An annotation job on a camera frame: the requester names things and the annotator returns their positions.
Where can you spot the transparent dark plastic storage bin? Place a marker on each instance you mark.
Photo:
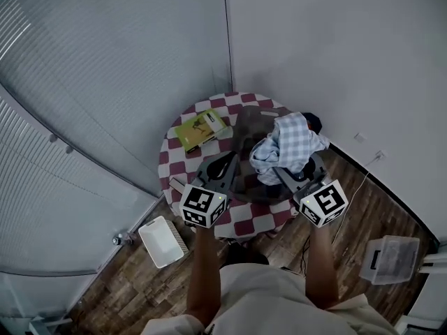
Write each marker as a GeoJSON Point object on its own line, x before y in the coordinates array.
{"type": "Point", "coordinates": [251, 127]}

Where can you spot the person's beige shirt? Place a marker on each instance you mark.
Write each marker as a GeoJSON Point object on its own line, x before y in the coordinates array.
{"type": "Point", "coordinates": [265, 298]}

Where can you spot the blue plaid clothes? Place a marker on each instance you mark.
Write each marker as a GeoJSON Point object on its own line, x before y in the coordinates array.
{"type": "Point", "coordinates": [290, 138]}

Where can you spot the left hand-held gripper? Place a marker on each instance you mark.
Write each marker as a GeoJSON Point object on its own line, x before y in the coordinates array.
{"type": "Point", "coordinates": [202, 206]}

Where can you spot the white plastic basket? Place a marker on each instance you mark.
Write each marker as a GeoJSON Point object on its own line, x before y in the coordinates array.
{"type": "Point", "coordinates": [160, 243]}

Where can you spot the green book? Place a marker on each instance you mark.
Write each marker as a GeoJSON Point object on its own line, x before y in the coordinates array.
{"type": "Point", "coordinates": [199, 131]}

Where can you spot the white window blind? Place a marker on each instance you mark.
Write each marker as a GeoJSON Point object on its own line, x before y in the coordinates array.
{"type": "Point", "coordinates": [52, 194]}
{"type": "Point", "coordinates": [122, 65]}

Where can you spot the small flat grey device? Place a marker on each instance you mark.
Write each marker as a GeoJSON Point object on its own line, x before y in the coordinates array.
{"type": "Point", "coordinates": [176, 184]}

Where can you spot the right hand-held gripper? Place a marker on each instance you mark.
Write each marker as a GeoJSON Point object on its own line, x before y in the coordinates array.
{"type": "Point", "coordinates": [324, 201]}

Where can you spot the clear plastic lidded box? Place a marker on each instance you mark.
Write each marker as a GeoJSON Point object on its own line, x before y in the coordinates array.
{"type": "Point", "coordinates": [391, 260]}

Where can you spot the white wall socket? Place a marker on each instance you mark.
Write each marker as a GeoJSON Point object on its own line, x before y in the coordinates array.
{"type": "Point", "coordinates": [359, 137]}

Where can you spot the person's left forearm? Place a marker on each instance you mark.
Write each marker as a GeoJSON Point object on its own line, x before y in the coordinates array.
{"type": "Point", "coordinates": [204, 274]}

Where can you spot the round checkered table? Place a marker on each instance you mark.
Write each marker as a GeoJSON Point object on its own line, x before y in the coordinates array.
{"type": "Point", "coordinates": [181, 167]}

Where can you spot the person's right forearm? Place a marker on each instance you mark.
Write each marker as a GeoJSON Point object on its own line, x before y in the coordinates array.
{"type": "Point", "coordinates": [321, 271]}

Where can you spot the white wall plug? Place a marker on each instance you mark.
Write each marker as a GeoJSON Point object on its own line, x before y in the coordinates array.
{"type": "Point", "coordinates": [380, 155]}

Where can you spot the small black orange object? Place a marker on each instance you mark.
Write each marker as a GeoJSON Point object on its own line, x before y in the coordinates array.
{"type": "Point", "coordinates": [314, 120]}

